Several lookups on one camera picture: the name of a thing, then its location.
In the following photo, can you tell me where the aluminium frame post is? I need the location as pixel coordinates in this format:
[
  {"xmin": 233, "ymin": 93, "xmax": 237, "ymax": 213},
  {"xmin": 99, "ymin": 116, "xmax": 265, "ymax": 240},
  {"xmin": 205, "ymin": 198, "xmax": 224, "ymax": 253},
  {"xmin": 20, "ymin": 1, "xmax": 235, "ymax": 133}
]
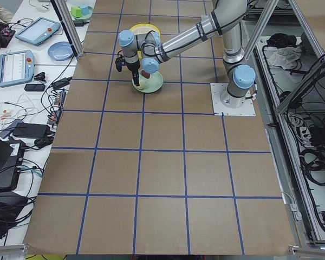
[{"xmin": 50, "ymin": 0, "xmax": 83, "ymax": 59}]

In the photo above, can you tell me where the light green plate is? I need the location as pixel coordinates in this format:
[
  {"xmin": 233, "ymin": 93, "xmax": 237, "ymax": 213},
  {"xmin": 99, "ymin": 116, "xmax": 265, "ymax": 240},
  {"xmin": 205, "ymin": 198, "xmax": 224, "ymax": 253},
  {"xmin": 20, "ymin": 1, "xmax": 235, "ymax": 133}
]
[{"xmin": 132, "ymin": 70, "xmax": 164, "ymax": 93}]

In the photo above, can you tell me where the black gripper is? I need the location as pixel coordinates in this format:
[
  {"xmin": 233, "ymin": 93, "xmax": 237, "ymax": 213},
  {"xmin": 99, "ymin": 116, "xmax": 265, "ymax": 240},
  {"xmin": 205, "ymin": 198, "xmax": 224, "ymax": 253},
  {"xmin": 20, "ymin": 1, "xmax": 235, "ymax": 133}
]
[{"xmin": 124, "ymin": 53, "xmax": 140, "ymax": 87}]

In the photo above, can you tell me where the black laptop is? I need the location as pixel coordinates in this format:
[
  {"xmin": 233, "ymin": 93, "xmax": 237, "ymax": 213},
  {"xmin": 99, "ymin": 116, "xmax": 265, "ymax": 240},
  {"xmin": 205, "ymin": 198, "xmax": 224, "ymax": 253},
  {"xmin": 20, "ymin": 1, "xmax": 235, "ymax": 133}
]
[{"xmin": 0, "ymin": 139, "xmax": 25, "ymax": 192}]

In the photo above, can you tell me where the white crumpled cloth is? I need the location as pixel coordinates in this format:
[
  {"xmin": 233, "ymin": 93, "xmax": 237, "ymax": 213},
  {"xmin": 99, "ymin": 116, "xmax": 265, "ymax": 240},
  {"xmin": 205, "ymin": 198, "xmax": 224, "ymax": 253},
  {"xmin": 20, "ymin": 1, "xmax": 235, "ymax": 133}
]
[{"xmin": 268, "ymin": 47, "xmax": 302, "ymax": 70}]

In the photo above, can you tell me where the blue foam block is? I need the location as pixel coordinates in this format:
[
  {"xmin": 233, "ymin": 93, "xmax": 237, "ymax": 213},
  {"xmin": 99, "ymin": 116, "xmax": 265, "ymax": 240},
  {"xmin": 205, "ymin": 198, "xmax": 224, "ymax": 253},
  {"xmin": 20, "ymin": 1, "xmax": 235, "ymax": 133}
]
[{"xmin": 79, "ymin": 4, "xmax": 90, "ymax": 16}]

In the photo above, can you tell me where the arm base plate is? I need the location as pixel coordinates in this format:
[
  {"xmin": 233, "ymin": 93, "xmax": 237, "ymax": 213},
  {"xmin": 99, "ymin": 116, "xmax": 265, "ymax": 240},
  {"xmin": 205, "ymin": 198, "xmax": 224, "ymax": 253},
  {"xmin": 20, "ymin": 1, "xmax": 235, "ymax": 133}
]
[{"xmin": 210, "ymin": 83, "xmax": 256, "ymax": 116}]

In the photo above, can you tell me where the green bowl with blocks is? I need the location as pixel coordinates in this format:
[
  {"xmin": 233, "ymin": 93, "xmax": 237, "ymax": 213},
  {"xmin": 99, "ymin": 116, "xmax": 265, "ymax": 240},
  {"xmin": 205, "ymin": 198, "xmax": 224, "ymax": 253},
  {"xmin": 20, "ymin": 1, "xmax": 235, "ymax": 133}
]
[{"xmin": 70, "ymin": 4, "xmax": 93, "ymax": 21}]

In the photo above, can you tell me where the white bun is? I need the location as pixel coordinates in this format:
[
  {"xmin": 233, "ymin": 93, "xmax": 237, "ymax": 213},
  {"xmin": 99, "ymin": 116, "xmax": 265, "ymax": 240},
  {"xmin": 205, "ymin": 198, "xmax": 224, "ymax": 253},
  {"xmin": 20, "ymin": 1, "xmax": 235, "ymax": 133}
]
[{"xmin": 137, "ymin": 80, "xmax": 146, "ymax": 90}]

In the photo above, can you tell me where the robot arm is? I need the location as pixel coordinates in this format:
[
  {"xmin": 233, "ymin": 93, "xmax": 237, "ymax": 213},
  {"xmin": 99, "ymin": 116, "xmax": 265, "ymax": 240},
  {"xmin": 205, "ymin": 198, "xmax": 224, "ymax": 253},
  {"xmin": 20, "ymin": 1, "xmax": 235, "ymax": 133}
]
[{"xmin": 115, "ymin": 1, "xmax": 250, "ymax": 87}]

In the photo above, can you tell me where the brown bun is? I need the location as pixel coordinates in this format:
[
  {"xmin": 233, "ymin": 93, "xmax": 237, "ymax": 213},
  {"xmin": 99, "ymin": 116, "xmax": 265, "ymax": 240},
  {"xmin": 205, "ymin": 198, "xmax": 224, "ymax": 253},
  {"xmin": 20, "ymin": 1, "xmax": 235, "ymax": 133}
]
[{"xmin": 141, "ymin": 70, "xmax": 150, "ymax": 79}]

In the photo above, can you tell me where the blue plate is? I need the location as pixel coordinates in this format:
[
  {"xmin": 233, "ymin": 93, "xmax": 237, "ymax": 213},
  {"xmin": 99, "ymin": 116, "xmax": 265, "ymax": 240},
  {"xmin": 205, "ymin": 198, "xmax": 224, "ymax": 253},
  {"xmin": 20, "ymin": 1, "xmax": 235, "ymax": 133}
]
[{"xmin": 47, "ymin": 41, "xmax": 74, "ymax": 61}]

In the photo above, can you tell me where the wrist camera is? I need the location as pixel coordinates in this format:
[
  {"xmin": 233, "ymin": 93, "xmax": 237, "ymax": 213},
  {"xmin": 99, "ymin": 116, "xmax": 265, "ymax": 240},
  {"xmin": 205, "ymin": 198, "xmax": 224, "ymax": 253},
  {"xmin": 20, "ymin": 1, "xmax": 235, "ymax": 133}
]
[{"xmin": 115, "ymin": 54, "xmax": 125, "ymax": 72}]

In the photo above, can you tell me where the teach pendant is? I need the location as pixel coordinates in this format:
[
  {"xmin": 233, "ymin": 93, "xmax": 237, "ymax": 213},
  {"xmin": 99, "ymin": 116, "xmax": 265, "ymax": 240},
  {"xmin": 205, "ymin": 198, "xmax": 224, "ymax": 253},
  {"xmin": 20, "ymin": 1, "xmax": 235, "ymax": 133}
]
[
  {"xmin": 15, "ymin": 17, "xmax": 61, "ymax": 46},
  {"xmin": 0, "ymin": 50, "xmax": 35, "ymax": 88}
]

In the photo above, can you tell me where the large black power brick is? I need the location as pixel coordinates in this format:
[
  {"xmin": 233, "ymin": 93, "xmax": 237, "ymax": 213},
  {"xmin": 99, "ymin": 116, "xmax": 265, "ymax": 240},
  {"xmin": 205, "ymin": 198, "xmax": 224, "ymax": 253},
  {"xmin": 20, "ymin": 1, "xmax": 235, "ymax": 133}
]
[{"xmin": 12, "ymin": 122, "xmax": 50, "ymax": 139}]

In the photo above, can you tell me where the upper teach pendant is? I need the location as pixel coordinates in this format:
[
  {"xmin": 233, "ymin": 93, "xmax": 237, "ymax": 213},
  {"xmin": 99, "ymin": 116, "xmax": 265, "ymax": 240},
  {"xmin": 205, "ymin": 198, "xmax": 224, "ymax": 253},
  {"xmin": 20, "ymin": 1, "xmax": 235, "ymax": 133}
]
[{"xmin": 15, "ymin": 17, "xmax": 61, "ymax": 46}]

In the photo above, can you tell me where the green foam block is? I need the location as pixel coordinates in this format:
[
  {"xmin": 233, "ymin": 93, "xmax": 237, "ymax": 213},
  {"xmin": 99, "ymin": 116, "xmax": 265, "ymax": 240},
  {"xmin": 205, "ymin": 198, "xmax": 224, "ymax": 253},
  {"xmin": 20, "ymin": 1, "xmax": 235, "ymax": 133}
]
[{"xmin": 70, "ymin": 6, "xmax": 82, "ymax": 18}]

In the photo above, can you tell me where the lower teach pendant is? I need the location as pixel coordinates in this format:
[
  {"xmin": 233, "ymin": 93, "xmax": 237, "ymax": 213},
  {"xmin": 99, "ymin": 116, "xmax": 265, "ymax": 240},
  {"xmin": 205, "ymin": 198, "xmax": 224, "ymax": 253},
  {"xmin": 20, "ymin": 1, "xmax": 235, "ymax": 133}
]
[{"xmin": 0, "ymin": 50, "xmax": 35, "ymax": 88}]

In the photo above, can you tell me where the yellow steamer layer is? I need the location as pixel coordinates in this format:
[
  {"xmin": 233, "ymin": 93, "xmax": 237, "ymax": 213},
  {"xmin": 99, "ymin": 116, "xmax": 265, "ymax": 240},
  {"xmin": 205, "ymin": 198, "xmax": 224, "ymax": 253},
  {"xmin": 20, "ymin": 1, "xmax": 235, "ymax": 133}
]
[{"xmin": 129, "ymin": 23, "xmax": 160, "ymax": 36}]

